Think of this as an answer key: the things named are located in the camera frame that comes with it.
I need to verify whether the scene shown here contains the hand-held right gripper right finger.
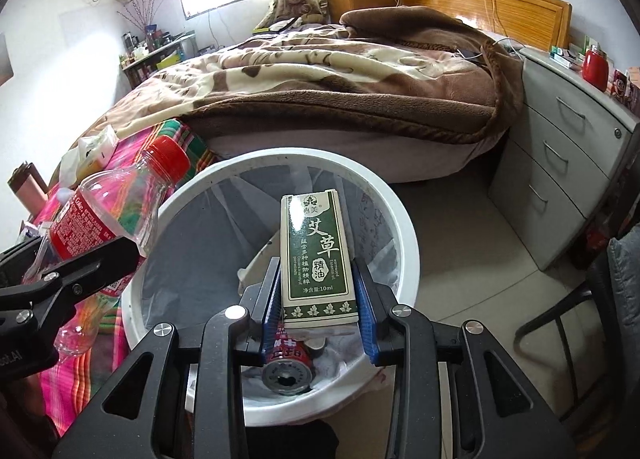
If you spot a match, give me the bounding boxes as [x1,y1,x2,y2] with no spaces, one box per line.
[352,259,576,459]

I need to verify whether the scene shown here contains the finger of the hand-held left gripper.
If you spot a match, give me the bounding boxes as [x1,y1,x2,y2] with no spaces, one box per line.
[0,236,140,340]
[0,238,46,285]

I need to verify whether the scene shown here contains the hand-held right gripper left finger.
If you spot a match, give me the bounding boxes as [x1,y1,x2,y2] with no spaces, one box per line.
[50,256,283,459]

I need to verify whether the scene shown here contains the red drink can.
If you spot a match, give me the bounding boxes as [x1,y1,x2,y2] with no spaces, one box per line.
[261,324,328,397]

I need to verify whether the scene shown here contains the clear plastic bottle red cap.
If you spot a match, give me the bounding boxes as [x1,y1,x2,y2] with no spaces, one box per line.
[22,135,192,357]

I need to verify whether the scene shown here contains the green white small box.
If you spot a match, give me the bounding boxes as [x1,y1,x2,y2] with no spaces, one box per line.
[280,191,360,330]

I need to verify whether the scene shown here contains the white plastic trash bin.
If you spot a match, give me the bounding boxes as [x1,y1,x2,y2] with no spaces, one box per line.
[122,148,420,427]

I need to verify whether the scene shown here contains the pink green plaid blanket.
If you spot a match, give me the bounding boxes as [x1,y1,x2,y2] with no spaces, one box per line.
[20,119,221,440]

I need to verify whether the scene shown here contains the translucent bin liner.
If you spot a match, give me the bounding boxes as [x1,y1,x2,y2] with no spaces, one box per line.
[140,164,401,410]

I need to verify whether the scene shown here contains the white tissue pack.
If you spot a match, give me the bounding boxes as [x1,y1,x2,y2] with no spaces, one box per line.
[60,125,120,187]

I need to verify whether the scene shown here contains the bed mattress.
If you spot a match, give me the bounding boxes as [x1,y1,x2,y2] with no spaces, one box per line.
[210,131,506,183]

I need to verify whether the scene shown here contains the cluttered shelf unit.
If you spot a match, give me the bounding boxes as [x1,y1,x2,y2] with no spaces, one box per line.
[120,34,196,87]

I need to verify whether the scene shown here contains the brown patterned fleece blanket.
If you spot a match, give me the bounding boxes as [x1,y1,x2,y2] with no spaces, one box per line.
[70,8,525,182]

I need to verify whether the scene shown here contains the grey drawer nightstand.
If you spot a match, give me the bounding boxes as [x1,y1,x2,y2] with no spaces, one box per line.
[487,46,640,272]

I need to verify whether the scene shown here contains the black chair grey cushion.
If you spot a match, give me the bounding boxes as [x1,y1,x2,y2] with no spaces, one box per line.
[515,236,640,420]

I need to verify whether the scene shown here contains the dried branches in vase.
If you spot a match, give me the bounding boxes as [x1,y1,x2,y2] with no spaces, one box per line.
[117,0,173,34]

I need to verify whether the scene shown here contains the brown teddy bear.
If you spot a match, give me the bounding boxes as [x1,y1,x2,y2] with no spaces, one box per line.
[274,0,326,26]

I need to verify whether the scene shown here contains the green white small boxes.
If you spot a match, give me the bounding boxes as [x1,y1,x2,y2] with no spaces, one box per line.
[549,45,581,70]

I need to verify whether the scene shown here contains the red jar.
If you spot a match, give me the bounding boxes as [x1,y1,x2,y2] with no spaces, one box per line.
[581,45,610,90]

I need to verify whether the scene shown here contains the wooden headboard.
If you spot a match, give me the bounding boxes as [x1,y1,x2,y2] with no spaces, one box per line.
[400,0,573,50]

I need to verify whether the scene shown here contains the white charging cable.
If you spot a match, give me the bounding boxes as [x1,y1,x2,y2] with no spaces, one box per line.
[482,0,501,34]

